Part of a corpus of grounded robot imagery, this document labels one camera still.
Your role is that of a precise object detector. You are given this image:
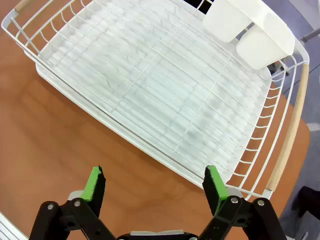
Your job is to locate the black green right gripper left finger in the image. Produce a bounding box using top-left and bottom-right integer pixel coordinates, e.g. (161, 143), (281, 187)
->
(29, 164), (117, 240)

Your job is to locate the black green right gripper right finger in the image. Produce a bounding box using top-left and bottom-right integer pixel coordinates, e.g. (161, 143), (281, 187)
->
(197, 164), (288, 240)

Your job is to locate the black shoe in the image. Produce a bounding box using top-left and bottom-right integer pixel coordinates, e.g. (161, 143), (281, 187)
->
(291, 185), (320, 226)

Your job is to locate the white plastic drain tray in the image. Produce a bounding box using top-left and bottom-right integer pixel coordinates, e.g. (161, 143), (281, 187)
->
(34, 0), (273, 191)

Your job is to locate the white plastic cutlery holder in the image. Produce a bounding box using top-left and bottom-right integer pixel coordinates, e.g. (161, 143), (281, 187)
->
(201, 0), (296, 71)

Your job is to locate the grey metal leg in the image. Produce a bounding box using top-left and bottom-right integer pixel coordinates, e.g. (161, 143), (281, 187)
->
(298, 29), (320, 42)

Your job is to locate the white wire dish rack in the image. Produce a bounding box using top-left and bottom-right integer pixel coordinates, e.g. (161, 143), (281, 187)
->
(0, 0), (311, 201)

